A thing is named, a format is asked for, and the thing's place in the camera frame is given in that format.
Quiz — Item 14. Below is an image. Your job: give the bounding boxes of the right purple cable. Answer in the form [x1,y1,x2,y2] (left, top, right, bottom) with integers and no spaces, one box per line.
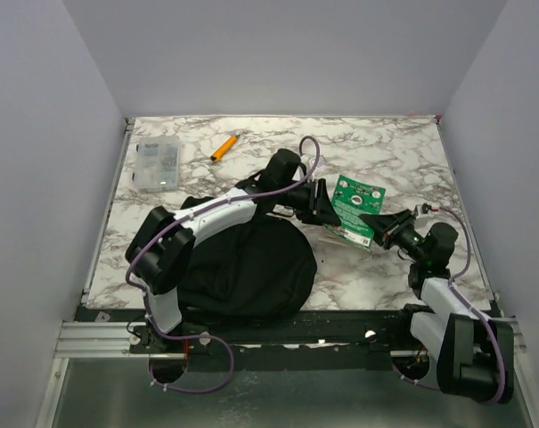
[389,205,509,404]

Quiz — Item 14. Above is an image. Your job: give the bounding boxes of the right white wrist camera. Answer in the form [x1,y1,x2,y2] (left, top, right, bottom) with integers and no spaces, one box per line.
[414,202,439,220]

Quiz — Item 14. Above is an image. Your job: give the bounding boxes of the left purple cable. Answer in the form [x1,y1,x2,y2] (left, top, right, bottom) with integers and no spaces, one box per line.
[125,135,322,395]

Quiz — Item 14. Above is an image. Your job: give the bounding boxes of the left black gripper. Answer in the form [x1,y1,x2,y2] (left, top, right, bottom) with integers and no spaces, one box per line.
[276,178,341,227]

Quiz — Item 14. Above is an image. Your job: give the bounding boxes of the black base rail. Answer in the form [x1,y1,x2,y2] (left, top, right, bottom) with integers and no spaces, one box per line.
[69,305,436,378]

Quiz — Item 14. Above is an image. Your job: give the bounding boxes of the clear plastic organizer box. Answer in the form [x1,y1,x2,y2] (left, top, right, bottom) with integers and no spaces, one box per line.
[132,136,182,193]

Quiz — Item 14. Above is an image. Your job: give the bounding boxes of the black student backpack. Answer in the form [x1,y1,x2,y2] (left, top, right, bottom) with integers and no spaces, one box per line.
[177,215,317,320]

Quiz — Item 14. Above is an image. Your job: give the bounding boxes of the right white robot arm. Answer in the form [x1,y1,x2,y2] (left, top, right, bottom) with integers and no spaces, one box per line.
[359,204,514,404]

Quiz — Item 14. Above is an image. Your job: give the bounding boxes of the purple cable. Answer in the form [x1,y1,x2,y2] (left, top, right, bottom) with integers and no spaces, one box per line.
[125,135,322,395]
[389,205,509,404]

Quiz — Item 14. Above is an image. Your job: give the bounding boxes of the orange utility knife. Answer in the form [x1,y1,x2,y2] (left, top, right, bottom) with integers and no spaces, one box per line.
[210,135,240,162]

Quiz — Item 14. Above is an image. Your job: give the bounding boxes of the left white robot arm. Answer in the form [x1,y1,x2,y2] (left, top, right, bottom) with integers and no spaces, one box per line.
[125,149,341,352]

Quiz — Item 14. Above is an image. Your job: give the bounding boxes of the dark green book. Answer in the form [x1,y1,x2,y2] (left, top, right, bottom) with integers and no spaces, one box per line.
[326,175,386,251]

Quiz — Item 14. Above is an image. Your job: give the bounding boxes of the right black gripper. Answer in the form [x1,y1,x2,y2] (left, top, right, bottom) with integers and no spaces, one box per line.
[360,209,429,264]

